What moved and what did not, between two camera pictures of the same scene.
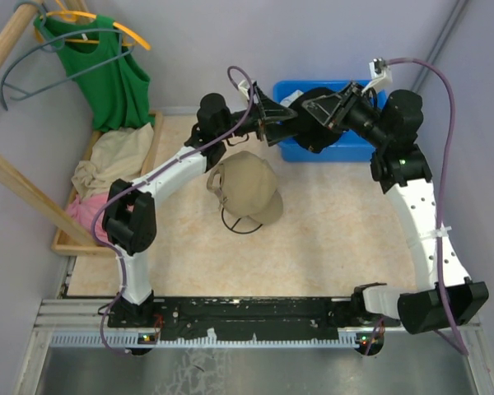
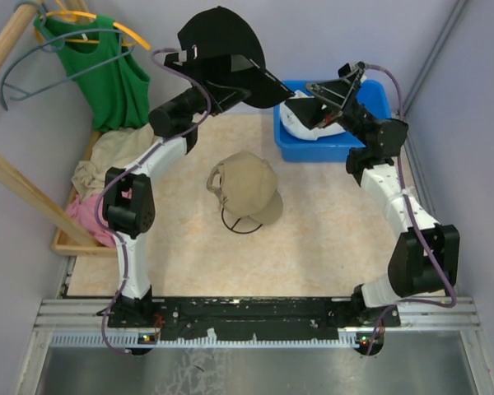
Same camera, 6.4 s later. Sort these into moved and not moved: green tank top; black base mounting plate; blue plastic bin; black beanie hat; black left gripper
Moved: black beanie hat; black left gripper
Not moved: green tank top; black base mounting plate; blue plastic bin
